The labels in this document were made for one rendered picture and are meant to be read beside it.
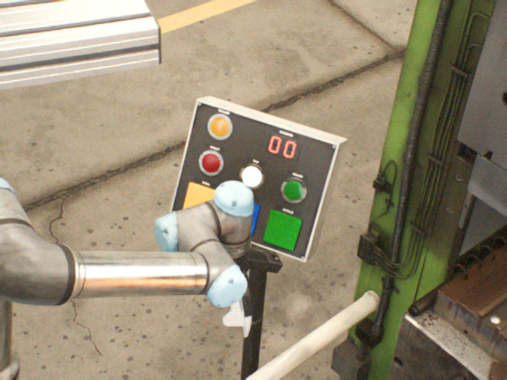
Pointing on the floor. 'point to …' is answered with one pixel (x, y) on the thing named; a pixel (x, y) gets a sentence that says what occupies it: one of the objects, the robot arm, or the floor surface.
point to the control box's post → (248, 363)
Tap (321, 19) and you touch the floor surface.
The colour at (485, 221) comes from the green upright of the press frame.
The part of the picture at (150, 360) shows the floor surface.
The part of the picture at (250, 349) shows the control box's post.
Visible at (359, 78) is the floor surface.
